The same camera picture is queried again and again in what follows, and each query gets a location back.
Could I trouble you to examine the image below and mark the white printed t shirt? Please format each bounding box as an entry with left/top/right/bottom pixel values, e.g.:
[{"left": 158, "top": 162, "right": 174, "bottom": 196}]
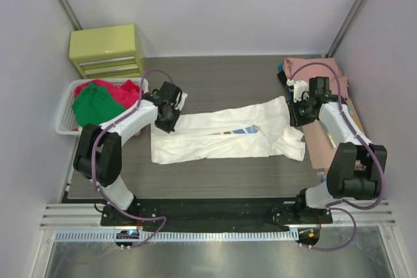
[{"left": 151, "top": 96, "right": 306, "bottom": 165}]

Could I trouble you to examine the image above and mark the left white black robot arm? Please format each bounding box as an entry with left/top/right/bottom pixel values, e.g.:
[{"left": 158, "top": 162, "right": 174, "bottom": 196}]
[{"left": 73, "top": 81, "right": 186, "bottom": 222}]

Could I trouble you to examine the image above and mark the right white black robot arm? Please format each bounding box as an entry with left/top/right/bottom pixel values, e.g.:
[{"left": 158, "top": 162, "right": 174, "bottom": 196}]
[{"left": 286, "top": 77, "right": 387, "bottom": 217}]

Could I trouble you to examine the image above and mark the pink folded t shirt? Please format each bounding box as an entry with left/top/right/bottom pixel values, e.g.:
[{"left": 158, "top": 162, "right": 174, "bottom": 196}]
[{"left": 283, "top": 58, "right": 349, "bottom": 98}]

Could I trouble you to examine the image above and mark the red t shirt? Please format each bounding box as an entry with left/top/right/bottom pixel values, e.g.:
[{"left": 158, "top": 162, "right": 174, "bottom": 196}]
[{"left": 74, "top": 79, "right": 142, "bottom": 109}]

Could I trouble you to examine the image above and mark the brown cardboard sheet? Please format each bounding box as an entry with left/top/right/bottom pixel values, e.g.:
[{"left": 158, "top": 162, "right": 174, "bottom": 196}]
[{"left": 301, "top": 97, "right": 367, "bottom": 170}]

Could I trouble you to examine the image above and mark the black folded t shirt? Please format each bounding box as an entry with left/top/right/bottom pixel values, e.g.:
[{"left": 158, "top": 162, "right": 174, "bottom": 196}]
[{"left": 277, "top": 64, "right": 291, "bottom": 99}]

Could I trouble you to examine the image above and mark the yellow picture book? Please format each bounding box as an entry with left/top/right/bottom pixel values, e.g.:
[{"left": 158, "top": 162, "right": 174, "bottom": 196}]
[{"left": 319, "top": 99, "right": 369, "bottom": 148}]

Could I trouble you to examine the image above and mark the yellow-green drawer box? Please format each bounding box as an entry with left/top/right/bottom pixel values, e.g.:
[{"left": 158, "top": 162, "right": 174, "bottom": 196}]
[{"left": 69, "top": 24, "right": 145, "bottom": 79}]

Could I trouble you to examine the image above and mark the green t shirt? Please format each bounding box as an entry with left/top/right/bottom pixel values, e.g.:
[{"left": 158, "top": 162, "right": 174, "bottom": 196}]
[{"left": 72, "top": 83, "right": 126, "bottom": 127}]

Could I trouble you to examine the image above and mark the white plastic basket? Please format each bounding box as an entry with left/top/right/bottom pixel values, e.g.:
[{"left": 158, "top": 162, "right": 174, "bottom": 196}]
[{"left": 55, "top": 77, "right": 141, "bottom": 136}]

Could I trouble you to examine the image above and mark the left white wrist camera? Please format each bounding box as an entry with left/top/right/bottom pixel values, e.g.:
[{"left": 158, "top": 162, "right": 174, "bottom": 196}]
[{"left": 175, "top": 92, "right": 188, "bottom": 111}]

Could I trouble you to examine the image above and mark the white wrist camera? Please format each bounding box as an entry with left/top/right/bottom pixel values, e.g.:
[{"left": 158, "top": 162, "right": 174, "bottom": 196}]
[
  {"left": 175, "top": 92, "right": 188, "bottom": 111},
  {"left": 286, "top": 79, "right": 309, "bottom": 103}
]

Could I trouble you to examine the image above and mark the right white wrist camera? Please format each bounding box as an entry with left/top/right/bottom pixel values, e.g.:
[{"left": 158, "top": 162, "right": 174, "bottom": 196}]
[{"left": 286, "top": 79, "right": 309, "bottom": 103}]

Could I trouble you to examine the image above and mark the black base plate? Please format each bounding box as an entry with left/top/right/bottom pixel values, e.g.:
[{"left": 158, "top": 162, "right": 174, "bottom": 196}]
[{"left": 99, "top": 197, "right": 336, "bottom": 230}]

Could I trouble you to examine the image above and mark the white slotted cable duct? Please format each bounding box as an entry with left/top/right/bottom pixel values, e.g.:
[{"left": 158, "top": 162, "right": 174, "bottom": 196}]
[{"left": 55, "top": 229, "right": 298, "bottom": 243}]

